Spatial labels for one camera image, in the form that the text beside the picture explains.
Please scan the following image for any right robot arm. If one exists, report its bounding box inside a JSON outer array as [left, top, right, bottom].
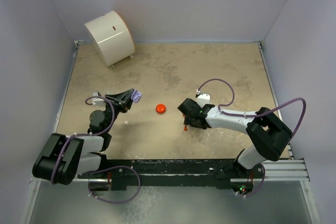
[[177, 98, 293, 177]]

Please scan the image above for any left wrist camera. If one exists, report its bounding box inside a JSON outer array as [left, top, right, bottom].
[[91, 91, 105, 106]]

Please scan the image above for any white cylindrical box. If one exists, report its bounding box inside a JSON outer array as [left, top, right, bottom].
[[85, 11, 135, 69]]

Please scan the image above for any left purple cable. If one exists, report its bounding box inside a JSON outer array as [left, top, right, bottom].
[[50, 95, 142, 204]]

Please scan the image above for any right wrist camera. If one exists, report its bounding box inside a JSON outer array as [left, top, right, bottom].
[[195, 89, 211, 108]]

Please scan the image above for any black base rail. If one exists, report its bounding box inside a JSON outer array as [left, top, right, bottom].
[[78, 158, 265, 190]]

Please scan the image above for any orange earbud charging case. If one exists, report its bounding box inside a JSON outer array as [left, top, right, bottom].
[[155, 104, 166, 114]]

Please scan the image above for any lilac earbud charging case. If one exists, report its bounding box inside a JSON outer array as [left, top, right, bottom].
[[131, 90, 142, 103]]

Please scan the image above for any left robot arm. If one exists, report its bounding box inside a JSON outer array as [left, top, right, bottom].
[[32, 89, 141, 185]]

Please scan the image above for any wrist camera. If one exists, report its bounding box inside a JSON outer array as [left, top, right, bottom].
[[195, 89, 211, 108], [91, 91, 105, 106]]

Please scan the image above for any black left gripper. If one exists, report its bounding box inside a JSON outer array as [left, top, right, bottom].
[[103, 89, 135, 133]]

